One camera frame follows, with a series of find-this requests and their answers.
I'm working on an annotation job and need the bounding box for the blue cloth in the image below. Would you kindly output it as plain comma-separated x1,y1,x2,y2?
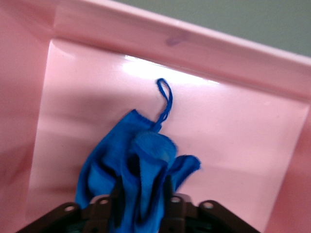
74,78,201,233

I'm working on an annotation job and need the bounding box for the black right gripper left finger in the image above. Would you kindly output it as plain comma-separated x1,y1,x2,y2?
85,174,125,233

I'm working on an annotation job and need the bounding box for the pink plastic box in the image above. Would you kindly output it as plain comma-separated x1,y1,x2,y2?
0,0,311,233

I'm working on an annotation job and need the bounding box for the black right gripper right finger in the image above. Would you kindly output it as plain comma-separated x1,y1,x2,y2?
161,175,200,233

